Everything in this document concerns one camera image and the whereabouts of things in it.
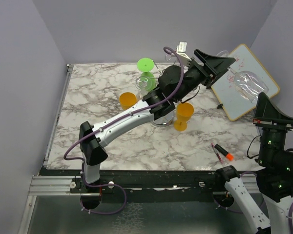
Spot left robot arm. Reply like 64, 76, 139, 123
79, 49, 236, 193

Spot green plastic wine glass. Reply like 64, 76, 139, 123
137, 58, 157, 91

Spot red pen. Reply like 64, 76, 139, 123
210, 143, 223, 164

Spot small whiteboard yellow frame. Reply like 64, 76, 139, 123
211, 44, 280, 121

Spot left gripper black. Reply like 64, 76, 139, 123
173, 49, 234, 102

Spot chrome wine glass rack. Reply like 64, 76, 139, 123
135, 53, 176, 128

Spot clear wine glass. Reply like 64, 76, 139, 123
135, 77, 151, 100
216, 50, 270, 104

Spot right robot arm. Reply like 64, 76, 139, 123
214, 92, 293, 234

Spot black orange highlighter marker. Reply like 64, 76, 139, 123
215, 144, 234, 161

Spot orange plastic goblet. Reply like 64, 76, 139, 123
119, 92, 137, 110
173, 102, 194, 131

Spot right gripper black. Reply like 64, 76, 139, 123
252, 91, 293, 165

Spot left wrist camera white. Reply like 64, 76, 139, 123
176, 41, 191, 63

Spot black front rail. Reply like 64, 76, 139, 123
39, 168, 257, 203

